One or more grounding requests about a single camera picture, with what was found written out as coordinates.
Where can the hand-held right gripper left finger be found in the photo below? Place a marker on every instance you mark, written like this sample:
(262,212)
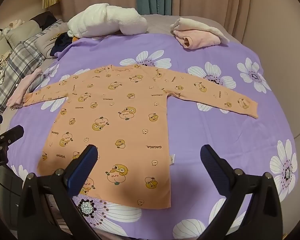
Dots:
(82,171)

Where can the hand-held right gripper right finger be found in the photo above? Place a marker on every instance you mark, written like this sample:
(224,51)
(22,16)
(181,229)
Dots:
(212,167)

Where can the orange cartoon print shirt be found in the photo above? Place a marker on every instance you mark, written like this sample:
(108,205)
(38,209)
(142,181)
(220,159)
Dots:
(130,120)

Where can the pink and grey folded clothes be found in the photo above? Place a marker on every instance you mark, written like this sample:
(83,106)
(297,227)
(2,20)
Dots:
(22,90)

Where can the purple floral blanket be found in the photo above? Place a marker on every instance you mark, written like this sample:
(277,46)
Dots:
(202,130)

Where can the grey cloth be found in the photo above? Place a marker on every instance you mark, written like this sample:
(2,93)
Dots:
(37,82)

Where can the grey plaid quilt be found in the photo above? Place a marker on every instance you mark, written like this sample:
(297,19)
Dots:
(22,57)

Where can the plush toy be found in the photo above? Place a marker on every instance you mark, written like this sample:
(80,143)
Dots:
(2,31)

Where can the olive grey pillow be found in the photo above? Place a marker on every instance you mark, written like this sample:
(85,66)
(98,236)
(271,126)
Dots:
(22,31)

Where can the dark navy cloth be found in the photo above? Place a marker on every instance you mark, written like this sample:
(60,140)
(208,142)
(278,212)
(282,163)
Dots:
(62,42)

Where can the dark brown cushion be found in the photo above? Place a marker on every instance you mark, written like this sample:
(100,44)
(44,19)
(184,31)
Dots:
(43,20)

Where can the small orange item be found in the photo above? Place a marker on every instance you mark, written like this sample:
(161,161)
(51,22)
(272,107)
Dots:
(75,39)

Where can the pink folded garment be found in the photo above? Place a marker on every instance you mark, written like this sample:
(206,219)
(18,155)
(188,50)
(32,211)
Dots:
(202,40)

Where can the cream folded cloth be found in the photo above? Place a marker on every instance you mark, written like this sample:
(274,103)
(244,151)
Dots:
(197,25)

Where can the white fluffy blanket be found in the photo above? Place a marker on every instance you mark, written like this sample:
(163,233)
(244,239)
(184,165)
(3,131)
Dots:
(102,20)

